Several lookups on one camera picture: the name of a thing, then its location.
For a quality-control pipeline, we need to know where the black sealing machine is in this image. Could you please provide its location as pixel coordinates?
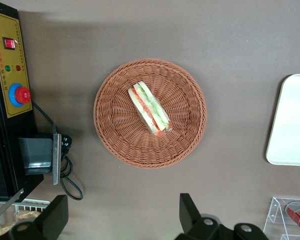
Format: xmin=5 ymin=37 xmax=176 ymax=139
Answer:
xmin=0 ymin=0 xmax=63 ymax=203

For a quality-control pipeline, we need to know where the white wire rack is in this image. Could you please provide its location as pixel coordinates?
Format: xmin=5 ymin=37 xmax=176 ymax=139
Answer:
xmin=0 ymin=198 xmax=52 ymax=238

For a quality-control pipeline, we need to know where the bagged rice cracker snack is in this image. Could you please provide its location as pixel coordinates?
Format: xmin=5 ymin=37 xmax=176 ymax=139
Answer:
xmin=14 ymin=209 xmax=42 ymax=222
xmin=0 ymin=223 xmax=16 ymax=238

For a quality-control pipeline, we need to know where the clear acrylic bottle rack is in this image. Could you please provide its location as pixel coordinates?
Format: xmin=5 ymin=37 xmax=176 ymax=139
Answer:
xmin=262 ymin=196 xmax=300 ymax=240

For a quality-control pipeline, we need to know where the red emergency stop button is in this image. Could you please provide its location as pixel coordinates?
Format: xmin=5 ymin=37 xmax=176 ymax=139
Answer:
xmin=8 ymin=83 xmax=32 ymax=108

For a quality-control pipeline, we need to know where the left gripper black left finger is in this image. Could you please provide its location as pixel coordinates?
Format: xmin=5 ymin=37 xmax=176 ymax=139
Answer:
xmin=3 ymin=194 xmax=69 ymax=240

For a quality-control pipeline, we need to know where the cream rectangular plastic tray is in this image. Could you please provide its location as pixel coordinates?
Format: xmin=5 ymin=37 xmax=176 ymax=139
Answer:
xmin=265 ymin=73 xmax=300 ymax=167

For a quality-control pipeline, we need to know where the triangle sandwich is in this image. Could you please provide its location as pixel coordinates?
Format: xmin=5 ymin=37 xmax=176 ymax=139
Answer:
xmin=127 ymin=81 xmax=171 ymax=138

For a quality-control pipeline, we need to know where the red rocker power switch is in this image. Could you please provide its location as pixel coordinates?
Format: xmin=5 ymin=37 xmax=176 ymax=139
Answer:
xmin=2 ymin=36 xmax=17 ymax=50

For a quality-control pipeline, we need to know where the brown round wicker basket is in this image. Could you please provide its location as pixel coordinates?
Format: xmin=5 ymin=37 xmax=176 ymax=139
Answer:
xmin=93 ymin=58 xmax=207 ymax=170

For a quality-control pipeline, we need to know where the yellow machine control panel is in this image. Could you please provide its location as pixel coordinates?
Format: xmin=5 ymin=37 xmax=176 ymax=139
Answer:
xmin=0 ymin=9 xmax=33 ymax=120

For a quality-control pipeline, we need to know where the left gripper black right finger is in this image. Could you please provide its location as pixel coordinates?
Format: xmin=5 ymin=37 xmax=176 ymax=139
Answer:
xmin=174 ymin=192 xmax=269 ymax=240

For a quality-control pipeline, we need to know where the black machine power cable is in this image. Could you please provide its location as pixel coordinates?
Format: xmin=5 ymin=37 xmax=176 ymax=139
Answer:
xmin=31 ymin=99 xmax=84 ymax=201

